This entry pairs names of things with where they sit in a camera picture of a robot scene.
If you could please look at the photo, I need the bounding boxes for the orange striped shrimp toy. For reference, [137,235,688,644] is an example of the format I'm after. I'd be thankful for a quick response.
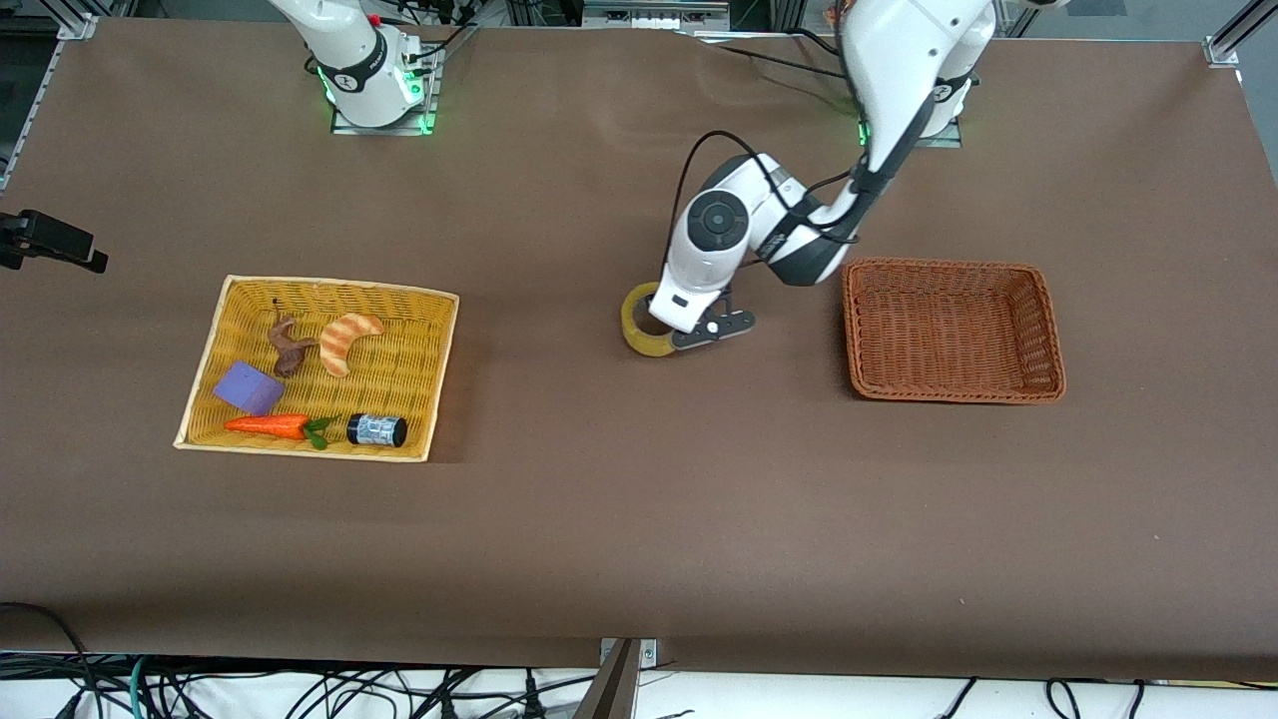
[319,312,385,378]

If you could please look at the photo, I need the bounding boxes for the orange toy carrot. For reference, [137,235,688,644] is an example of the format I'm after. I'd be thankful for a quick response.
[224,412,342,450]

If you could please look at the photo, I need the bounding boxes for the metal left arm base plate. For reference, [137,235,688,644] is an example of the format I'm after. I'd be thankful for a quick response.
[856,110,965,149]

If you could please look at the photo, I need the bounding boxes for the aluminium frame post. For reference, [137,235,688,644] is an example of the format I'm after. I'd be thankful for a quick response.
[1203,0,1278,69]

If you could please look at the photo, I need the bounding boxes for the brown rubber toy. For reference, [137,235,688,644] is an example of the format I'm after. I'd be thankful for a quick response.
[266,298,320,378]

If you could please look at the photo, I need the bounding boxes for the yellow packing tape roll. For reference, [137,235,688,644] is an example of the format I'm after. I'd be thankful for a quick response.
[620,282,690,359]

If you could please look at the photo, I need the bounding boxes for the black looped floor cable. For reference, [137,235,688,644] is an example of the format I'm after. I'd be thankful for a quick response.
[0,602,103,719]

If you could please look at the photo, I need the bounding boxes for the purple foam block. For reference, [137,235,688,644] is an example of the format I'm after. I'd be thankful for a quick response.
[212,360,287,417]

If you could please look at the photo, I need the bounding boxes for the black right base cable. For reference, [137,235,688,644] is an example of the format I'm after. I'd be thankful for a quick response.
[399,15,482,63]

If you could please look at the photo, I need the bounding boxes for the aluminium table edge bracket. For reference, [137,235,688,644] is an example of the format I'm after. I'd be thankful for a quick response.
[599,637,660,668]

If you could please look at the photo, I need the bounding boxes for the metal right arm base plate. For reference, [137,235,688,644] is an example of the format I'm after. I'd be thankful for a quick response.
[329,45,441,136]

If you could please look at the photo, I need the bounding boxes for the grey metal box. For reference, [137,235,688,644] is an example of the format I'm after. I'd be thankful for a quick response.
[582,0,732,31]

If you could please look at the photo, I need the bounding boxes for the yellow wicker basket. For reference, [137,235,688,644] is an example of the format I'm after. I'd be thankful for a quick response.
[174,275,460,463]

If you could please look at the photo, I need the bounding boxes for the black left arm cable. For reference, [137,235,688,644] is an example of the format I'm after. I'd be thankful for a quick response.
[659,130,872,291]

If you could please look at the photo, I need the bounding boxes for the dark metal beam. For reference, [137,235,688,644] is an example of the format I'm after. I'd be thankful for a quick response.
[572,639,642,719]

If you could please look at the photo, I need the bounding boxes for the aluminium frame rail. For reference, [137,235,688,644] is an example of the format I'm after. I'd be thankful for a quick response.
[0,35,63,191]

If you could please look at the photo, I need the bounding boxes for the brown wicker basket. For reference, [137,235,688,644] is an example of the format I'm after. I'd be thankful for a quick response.
[842,258,1067,404]

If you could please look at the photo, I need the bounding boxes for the black capped small bottle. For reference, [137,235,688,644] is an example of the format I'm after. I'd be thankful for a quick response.
[346,413,408,447]

